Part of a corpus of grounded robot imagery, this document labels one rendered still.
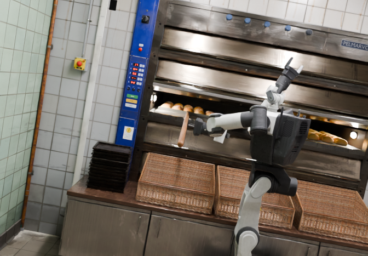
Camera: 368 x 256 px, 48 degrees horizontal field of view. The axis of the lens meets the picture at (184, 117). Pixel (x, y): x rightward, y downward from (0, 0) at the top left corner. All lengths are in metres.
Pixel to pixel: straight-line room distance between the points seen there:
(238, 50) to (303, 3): 0.63
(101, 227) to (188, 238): 0.62
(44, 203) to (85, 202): 0.75
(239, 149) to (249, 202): 0.96
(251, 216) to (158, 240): 0.77
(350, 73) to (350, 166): 0.76
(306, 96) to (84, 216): 1.95
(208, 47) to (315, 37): 0.86
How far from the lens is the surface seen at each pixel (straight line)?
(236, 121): 2.36
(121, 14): 3.46
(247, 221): 2.62
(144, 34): 3.38
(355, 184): 3.73
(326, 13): 3.58
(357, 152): 3.68
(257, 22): 3.46
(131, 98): 3.38
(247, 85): 3.41
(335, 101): 3.58
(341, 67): 3.59
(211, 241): 3.05
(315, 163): 3.59
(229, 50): 3.39
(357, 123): 3.49
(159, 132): 3.42
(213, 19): 3.43
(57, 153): 3.60
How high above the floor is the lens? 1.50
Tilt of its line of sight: 5 degrees down
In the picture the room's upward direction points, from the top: 10 degrees clockwise
